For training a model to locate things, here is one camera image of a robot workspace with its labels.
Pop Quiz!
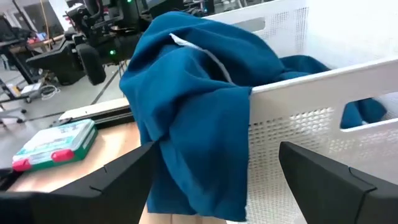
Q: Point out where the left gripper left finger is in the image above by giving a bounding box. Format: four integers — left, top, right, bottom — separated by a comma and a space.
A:
0, 142, 158, 224

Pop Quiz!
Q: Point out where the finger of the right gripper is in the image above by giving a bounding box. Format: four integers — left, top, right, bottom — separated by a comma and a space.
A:
26, 42, 78, 85

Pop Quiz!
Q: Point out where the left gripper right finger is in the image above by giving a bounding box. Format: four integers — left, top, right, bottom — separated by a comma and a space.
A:
279, 141, 398, 224

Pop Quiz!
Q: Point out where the blue cloth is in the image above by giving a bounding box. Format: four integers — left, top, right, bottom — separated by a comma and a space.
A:
119, 11, 388, 222

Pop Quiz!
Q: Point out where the grey chair base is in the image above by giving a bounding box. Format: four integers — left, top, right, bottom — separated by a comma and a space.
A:
0, 104, 27, 127

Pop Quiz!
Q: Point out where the green first aid kit box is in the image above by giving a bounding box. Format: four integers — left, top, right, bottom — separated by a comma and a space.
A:
11, 118, 99, 172

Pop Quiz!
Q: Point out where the white perforated plastic basket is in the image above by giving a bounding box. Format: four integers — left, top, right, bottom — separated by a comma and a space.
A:
201, 0, 398, 224

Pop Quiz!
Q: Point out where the black aluminium table frame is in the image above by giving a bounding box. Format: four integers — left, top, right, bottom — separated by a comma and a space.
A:
49, 104, 136, 130

